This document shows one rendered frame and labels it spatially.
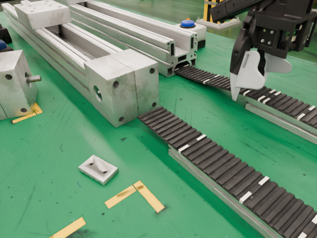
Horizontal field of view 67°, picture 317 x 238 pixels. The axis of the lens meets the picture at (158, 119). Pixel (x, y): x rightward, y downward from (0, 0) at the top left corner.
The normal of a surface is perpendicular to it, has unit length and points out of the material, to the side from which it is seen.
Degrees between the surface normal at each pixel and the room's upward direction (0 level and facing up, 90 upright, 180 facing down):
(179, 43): 90
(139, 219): 0
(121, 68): 0
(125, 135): 0
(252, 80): 73
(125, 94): 90
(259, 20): 90
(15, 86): 90
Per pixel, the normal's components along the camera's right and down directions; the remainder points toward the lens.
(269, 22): -0.79, 0.39
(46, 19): 0.62, 0.45
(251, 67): -0.76, 0.14
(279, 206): -0.04, -0.80
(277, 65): -0.70, 0.63
